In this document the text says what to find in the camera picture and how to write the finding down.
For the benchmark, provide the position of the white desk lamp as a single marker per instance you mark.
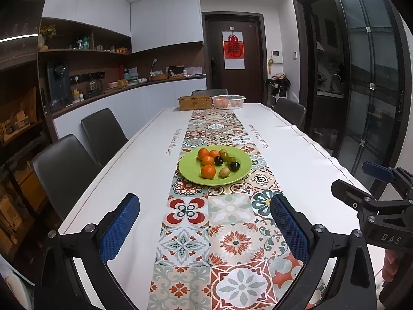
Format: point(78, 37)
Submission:
point(154, 64)

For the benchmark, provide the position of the black pouch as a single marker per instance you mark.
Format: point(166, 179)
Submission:
point(176, 70)

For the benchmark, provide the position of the red and white door poster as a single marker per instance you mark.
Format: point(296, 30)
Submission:
point(233, 50)

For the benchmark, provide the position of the white wall intercom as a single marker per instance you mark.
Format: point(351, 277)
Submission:
point(276, 56)

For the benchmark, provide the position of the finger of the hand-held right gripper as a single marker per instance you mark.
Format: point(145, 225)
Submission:
point(377, 171)
point(350, 193)

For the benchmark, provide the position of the yellow bottle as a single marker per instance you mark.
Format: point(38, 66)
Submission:
point(76, 95)

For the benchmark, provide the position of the kitchen faucet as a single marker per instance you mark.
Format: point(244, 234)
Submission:
point(335, 82)

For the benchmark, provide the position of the small tan longan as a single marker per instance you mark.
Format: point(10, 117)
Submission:
point(225, 172)

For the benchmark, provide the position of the glass sliding door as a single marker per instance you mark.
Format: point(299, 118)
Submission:
point(371, 87)

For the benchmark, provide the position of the oranges in basket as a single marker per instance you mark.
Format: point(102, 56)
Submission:
point(226, 102)

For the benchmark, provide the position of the wicker tray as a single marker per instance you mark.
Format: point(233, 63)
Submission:
point(159, 77)

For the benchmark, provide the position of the orange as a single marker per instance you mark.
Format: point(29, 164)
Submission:
point(208, 160)
point(213, 153)
point(203, 152)
point(208, 171)

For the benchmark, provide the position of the wicker box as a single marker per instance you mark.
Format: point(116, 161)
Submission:
point(194, 102)

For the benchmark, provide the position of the white plastic basket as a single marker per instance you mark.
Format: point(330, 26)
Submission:
point(240, 103)

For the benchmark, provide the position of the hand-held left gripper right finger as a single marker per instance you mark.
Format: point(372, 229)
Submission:
point(288, 229)

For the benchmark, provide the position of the green plum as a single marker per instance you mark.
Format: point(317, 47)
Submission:
point(223, 152)
point(229, 159)

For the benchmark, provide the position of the patterned table runner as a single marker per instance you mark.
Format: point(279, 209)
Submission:
point(232, 232)

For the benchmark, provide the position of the grey dining chair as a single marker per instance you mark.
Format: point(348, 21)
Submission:
point(103, 132)
point(209, 92)
point(61, 168)
point(290, 113)

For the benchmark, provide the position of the dark purple plum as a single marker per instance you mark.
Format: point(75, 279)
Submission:
point(234, 166)
point(219, 160)

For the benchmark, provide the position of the glass kettle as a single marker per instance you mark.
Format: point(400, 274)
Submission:
point(95, 85)

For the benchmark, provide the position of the yellow flowers in vase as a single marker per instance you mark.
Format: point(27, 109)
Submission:
point(46, 32)

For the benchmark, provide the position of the dark brown door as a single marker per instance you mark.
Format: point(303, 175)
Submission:
point(251, 80)

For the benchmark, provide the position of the black water dispenser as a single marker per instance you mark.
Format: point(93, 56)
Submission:
point(59, 84)

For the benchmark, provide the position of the pile of bags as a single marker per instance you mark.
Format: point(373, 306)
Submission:
point(279, 84)

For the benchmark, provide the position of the dark trash bin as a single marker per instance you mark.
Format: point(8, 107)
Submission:
point(326, 139)

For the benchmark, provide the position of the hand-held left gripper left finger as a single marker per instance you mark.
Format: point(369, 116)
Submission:
point(119, 229)

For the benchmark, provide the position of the green plate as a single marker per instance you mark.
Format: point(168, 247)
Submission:
point(190, 171)

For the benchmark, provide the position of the person's right hand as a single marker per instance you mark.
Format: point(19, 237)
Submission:
point(390, 264)

